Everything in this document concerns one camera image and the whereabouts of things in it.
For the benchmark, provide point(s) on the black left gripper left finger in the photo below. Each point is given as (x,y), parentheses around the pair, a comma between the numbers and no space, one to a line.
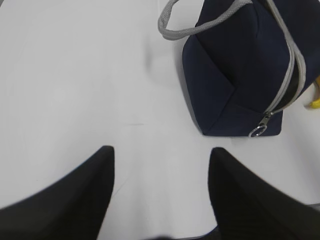
(73,208)

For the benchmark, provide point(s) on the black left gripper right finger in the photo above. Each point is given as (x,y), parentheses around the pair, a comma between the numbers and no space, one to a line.
(248,208)

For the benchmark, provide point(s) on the yellow banana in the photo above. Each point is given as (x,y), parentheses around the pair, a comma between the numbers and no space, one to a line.
(315,103)

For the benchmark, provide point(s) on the navy blue lunch bag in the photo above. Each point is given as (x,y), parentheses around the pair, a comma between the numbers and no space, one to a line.
(246,61)

